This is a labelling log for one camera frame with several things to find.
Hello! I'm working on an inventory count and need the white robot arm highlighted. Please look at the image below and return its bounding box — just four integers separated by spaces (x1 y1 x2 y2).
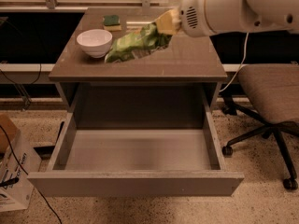
155 0 299 37

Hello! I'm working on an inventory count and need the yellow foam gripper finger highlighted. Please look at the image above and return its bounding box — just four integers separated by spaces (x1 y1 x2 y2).
155 8 181 35

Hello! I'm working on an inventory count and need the brown cardboard box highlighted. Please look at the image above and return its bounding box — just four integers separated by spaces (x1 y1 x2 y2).
0 113 19 154

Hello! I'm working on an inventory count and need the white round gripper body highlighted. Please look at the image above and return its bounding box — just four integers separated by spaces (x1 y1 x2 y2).
179 0 216 37

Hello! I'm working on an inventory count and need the white hanging cable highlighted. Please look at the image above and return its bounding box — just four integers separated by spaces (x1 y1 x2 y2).
219 32 250 94

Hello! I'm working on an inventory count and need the white cardboard box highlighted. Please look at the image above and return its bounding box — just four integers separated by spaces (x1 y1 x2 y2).
0 131 41 212

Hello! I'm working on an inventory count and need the black floor cable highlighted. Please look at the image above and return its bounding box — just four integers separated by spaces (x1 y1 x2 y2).
0 124 64 224

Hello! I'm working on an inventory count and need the green jalapeno chip bag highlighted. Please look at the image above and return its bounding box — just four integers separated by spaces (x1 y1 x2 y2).
105 22 172 63

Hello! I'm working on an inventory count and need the white ceramic bowl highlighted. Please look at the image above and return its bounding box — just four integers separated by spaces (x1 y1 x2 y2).
77 29 113 58

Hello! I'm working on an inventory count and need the grey cabinet with top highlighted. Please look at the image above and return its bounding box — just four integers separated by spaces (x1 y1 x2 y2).
50 8 226 130

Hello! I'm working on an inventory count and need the green yellow sponge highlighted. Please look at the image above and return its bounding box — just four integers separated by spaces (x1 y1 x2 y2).
103 15 121 31

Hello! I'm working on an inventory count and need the open grey top drawer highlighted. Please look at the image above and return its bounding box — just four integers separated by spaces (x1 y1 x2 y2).
27 91 245 198

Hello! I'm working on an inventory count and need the brown office chair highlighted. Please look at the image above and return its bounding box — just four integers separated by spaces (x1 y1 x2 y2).
222 63 299 190

